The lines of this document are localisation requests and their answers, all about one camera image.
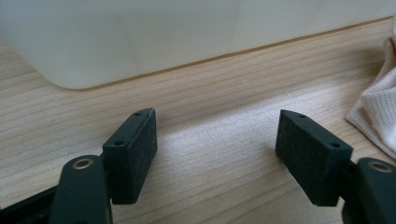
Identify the white compartment storage box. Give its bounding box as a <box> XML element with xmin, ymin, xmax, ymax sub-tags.
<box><xmin>0</xmin><ymin>0</ymin><xmax>396</xmax><ymax>91</ymax></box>

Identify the pale pink cloth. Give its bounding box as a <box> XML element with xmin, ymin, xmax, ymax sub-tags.
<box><xmin>345</xmin><ymin>18</ymin><xmax>396</xmax><ymax>160</ymax></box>

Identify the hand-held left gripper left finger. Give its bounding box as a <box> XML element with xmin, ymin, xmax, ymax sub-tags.
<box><xmin>102</xmin><ymin>107</ymin><xmax>158</xmax><ymax>205</ymax></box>

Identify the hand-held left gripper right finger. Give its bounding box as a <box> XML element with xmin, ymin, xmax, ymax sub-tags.
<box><xmin>275</xmin><ymin>109</ymin><xmax>354</xmax><ymax>207</ymax></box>

